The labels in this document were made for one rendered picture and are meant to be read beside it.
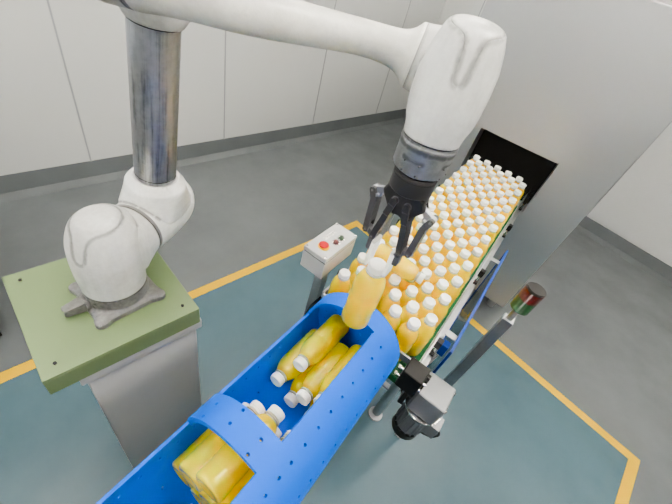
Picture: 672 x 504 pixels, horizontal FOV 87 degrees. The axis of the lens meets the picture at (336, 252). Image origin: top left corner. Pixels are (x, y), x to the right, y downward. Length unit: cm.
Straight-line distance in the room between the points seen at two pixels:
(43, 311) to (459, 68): 108
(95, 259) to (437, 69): 80
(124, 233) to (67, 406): 140
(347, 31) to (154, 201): 65
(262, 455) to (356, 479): 136
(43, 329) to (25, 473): 112
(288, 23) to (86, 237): 63
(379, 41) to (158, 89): 48
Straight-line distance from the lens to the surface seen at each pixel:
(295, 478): 79
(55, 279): 125
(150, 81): 89
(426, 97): 52
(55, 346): 110
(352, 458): 210
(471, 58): 51
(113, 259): 97
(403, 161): 57
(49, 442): 219
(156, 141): 96
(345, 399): 84
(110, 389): 124
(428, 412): 138
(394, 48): 67
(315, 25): 63
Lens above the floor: 194
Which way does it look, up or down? 42 degrees down
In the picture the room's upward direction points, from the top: 18 degrees clockwise
